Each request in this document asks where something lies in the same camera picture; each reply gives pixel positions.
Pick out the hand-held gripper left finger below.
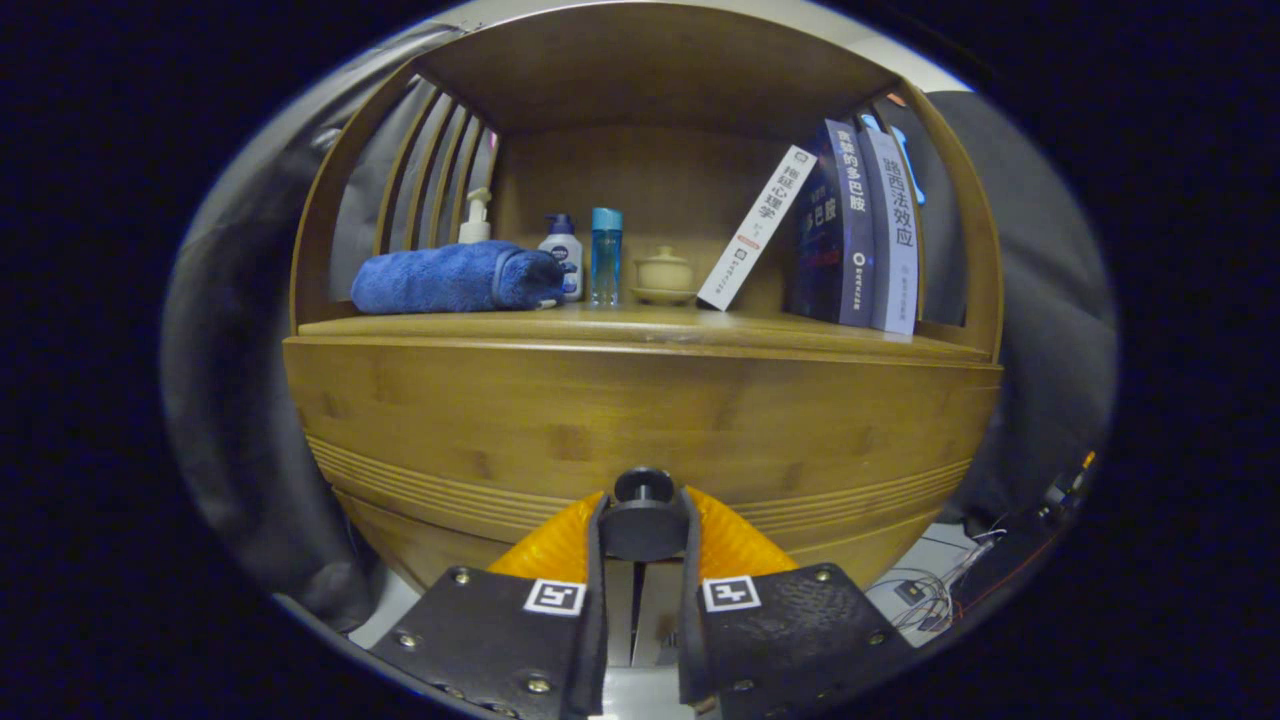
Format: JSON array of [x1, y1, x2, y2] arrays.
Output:
[[370, 488, 611, 720]]

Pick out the pale grey book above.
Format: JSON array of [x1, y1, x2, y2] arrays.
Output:
[[858, 125, 921, 336]]

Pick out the wooden cabinet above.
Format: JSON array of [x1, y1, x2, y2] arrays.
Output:
[[282, 0, 1004, 666]]

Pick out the wooden countertop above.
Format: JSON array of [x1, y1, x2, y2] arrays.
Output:
[[297, 300, 993, 363]]

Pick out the dark equipment with orange tip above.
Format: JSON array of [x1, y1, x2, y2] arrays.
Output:
[[1035, 450, 1098, 526]]

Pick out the beige lidded teacup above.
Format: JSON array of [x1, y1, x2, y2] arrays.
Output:
[[630, 246, 698, 306]]

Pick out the black round drawer knob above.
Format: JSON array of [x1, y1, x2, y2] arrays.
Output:
[[598, 466, 693, 563]]

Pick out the clear blue bottle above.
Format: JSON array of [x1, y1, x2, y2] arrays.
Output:
[[590, 207, 624, 307]]

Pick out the tangled floor cables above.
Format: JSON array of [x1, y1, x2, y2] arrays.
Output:
[[868, 528, 1006, 633]]

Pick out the white book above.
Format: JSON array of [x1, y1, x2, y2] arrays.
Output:
[[696, 145, 818, 312]]

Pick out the white pump bottle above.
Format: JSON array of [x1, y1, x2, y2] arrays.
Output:
[[458, 187, 494, 245]]

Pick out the blue folded towel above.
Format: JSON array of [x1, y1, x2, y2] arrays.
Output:
[[350, 240, 567, 315]]

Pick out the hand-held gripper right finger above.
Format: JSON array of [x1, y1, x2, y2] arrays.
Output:
[[678, 486, 916, 720]]

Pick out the dark blue book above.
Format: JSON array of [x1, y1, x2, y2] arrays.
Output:
[[785, 118, 877, 328]]

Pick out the wooden cabinet door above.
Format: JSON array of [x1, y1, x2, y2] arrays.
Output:
[[632, 560, 683, 667], [605, 560, 638, 667]]

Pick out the white bottle with blue cap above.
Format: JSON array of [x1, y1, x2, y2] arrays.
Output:
[[538, 213, 585, 303]]

